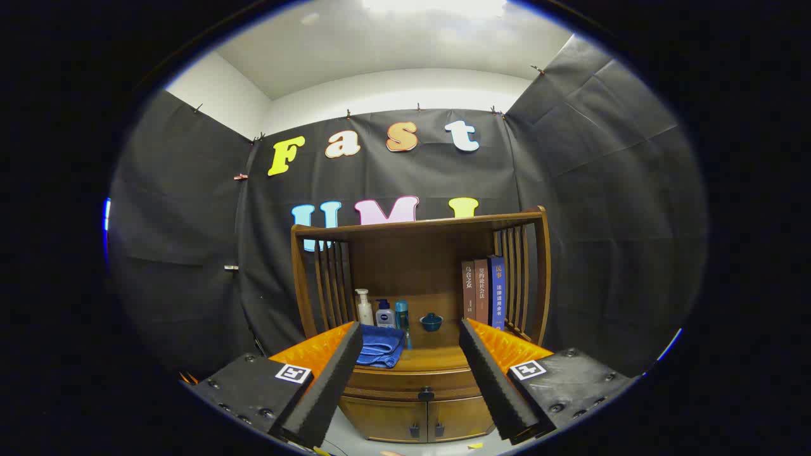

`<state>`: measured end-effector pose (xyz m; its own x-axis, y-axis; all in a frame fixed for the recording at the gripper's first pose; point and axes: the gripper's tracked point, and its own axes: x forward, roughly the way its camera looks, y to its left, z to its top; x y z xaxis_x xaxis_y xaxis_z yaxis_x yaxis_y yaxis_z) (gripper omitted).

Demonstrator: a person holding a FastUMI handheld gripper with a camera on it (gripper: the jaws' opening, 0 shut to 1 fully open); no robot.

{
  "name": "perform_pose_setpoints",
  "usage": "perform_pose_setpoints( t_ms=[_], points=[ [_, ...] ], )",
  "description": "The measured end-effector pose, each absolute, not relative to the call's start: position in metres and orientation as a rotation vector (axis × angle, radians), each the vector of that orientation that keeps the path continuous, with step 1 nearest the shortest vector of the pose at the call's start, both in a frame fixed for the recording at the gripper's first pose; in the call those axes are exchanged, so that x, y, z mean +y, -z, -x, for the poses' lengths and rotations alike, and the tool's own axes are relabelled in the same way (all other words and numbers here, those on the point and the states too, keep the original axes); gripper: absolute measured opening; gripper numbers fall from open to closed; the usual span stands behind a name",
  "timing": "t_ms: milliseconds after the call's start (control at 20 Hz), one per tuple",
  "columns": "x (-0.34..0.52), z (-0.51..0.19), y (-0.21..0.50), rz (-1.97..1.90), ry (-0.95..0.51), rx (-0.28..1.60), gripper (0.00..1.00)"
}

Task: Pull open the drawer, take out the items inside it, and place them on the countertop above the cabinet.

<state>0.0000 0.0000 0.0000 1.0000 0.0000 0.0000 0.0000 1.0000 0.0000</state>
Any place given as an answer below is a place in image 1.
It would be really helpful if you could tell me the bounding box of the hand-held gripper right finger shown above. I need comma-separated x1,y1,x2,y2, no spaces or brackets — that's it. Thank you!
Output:
459,318,637,445

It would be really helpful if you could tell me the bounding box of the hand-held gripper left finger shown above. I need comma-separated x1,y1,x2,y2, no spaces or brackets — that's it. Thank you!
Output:
190,321,364,449

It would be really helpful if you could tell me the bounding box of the wooden drawer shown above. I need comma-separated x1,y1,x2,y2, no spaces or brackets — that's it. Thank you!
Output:
342,369,483,402

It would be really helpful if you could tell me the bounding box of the wooden cabinet door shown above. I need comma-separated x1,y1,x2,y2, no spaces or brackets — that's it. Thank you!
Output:
339,396,429,443
428,396,495,443

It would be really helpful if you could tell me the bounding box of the wooden countertop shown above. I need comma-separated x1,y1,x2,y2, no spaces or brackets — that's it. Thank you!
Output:
317,326,530,373

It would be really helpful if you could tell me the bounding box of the wooden cabinet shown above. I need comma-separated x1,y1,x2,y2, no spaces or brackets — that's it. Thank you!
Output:
291,206,552,444

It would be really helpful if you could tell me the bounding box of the folded blue towel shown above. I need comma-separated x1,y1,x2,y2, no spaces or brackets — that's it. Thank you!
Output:
356,324,405,369

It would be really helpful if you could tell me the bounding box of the blue book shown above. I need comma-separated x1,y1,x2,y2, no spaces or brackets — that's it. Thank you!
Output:
488,255,506,331

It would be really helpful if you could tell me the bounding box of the reddish brown book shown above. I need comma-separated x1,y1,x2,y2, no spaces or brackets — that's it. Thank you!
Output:
474,258,490,326

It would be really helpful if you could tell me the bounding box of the dark brown book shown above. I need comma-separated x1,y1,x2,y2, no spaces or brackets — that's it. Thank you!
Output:
461,260,476,320

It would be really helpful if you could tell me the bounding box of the teal slim bottle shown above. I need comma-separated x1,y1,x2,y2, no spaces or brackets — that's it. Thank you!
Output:
395,300,412,349

